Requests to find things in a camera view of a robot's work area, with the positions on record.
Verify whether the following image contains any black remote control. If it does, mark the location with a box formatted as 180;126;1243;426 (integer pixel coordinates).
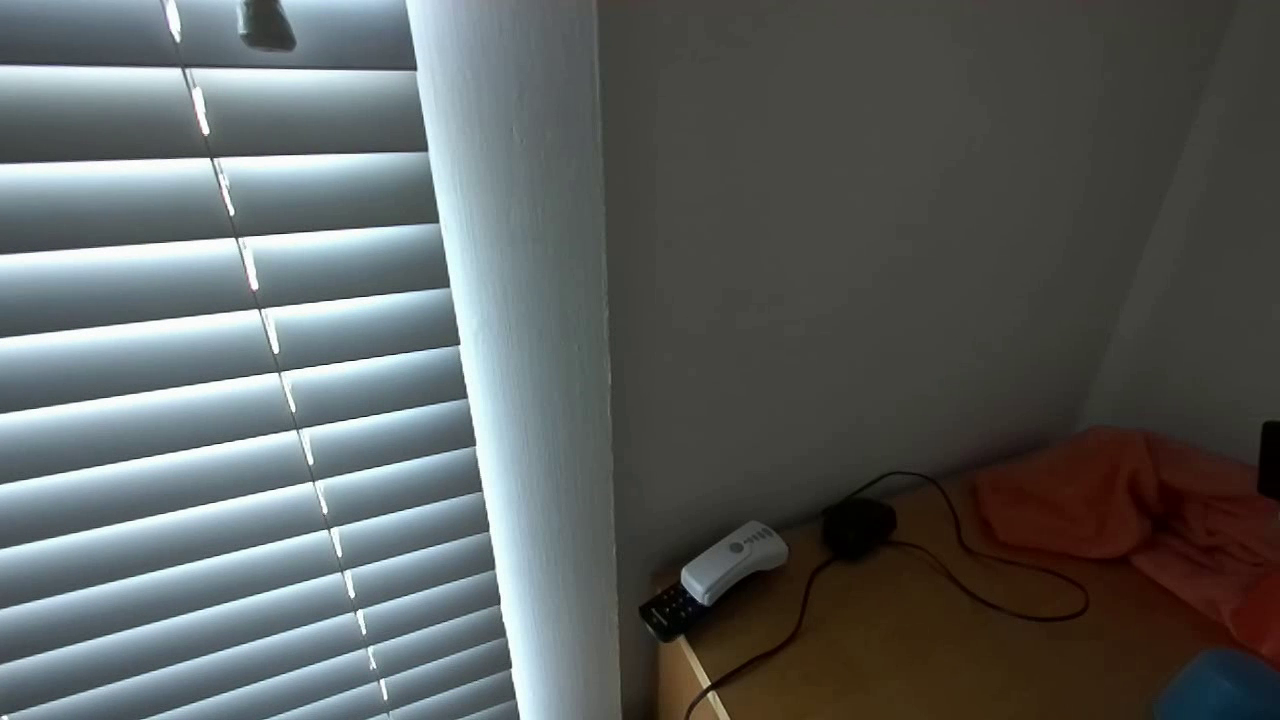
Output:
639;585;711;643

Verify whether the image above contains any white window blind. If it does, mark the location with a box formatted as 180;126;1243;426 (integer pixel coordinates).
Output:
0;0;522;720

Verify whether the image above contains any orange cloth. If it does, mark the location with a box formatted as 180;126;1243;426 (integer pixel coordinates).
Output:
973;427;1280;668

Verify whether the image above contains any black cable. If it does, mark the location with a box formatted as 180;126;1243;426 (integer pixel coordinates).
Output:
684;472;1091;720

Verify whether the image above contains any white remote control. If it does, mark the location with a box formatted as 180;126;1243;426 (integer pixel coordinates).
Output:
680;520;790;608

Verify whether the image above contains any black power adapter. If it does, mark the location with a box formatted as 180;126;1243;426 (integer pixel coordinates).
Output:
821;497;898;561

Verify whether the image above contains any blue cup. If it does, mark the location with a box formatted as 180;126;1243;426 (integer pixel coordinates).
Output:
1152;646;1280;720

